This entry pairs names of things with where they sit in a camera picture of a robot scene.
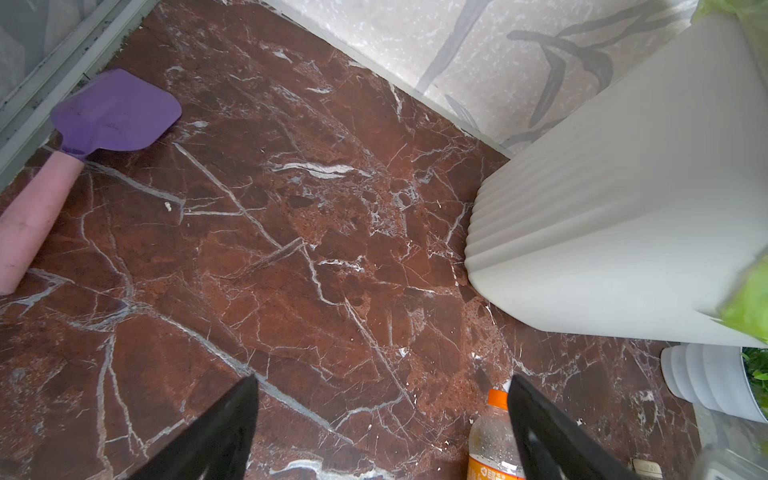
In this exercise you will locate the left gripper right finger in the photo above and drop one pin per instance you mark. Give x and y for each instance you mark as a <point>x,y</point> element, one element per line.
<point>551,445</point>

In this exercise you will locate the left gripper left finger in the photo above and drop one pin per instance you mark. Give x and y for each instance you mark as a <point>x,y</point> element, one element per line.
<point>217,445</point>

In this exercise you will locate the white waste bin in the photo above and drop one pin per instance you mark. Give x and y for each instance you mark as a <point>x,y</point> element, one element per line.
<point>639,214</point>

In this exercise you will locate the orange cap clear bottle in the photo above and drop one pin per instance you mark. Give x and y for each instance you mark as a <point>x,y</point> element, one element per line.
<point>493,452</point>

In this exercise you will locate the potted plant in white pot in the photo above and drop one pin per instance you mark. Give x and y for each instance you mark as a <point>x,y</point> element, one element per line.
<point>713,377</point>

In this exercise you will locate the purple pink silicone spatula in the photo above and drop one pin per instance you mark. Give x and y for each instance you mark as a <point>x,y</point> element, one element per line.
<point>115,111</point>

